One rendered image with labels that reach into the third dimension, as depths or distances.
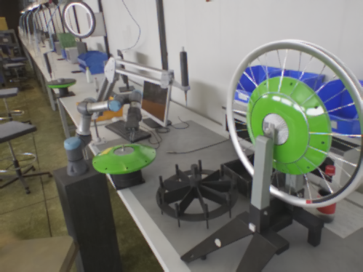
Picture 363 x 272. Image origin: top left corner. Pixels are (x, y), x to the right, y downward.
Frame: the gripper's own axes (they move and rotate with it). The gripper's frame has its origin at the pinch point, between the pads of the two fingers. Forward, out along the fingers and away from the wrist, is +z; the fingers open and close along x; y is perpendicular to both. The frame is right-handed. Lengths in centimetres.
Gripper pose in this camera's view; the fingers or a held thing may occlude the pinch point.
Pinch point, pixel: (131, 141)
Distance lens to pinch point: 163.8
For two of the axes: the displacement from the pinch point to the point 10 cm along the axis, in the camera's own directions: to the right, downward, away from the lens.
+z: -0.3, 8.4, -5.4
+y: -1.0, -5.4, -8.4
